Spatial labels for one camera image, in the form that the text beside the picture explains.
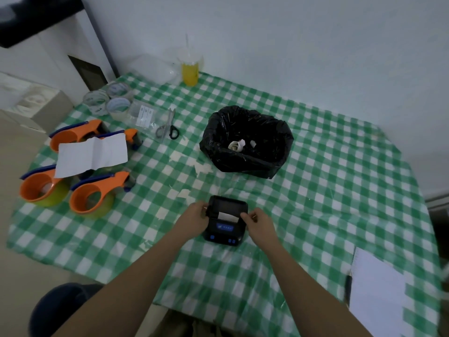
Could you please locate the person's left hand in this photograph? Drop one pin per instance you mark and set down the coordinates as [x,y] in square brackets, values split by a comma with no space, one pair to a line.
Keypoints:
[192,219]

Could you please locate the person's right hand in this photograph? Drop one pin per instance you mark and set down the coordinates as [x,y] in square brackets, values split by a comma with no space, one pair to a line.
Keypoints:
[260,224]

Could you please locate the person's right thumb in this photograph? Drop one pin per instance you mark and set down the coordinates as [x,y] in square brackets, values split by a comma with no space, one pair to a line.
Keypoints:
[245,217]

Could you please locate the person's left thumb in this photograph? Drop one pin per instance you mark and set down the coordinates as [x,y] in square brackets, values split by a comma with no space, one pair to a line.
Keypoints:
[204,208]

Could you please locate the black portable label printer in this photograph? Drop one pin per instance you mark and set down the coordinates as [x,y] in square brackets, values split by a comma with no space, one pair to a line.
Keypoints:
[225,221]

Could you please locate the person's right forearm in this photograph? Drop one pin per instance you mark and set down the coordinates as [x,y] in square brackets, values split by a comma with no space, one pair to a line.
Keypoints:
[308,294]

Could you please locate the person's left forearm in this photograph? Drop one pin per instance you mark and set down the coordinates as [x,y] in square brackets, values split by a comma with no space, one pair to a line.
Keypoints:
[129,287]

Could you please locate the white paper label strip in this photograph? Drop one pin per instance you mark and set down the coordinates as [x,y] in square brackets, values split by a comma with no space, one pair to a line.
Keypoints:
[228,217]

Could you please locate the green checkered tablecloth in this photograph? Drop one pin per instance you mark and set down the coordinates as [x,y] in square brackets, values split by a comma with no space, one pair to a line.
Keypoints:
[245,193]

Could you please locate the black plastic bag bin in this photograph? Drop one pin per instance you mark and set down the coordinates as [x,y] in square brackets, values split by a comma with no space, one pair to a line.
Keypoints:
[245,140]

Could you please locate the orange tape dispenser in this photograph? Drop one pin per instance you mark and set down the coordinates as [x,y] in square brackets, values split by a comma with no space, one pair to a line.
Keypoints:
[96,194]
[75,134]
[40,188]
[131,137]

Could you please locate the clear plastic bag with labels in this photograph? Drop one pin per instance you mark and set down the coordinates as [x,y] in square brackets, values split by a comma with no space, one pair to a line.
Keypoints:
[143,115]

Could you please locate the white paper sheet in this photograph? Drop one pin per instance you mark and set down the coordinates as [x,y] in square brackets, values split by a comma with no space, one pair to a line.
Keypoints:
[92,155]

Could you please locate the plastic cup with yellow drink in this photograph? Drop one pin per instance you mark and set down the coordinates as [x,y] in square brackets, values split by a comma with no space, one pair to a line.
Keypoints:
[189,70]

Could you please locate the white notepad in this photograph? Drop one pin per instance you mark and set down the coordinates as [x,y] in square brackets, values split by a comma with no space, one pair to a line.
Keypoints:
[377,294]

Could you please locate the person's dark trouser leg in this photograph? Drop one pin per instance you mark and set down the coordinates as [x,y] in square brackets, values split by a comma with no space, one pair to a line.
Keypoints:
[59,307]

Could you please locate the cardboard box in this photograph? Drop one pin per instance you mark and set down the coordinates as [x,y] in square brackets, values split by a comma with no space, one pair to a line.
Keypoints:
[31,101]

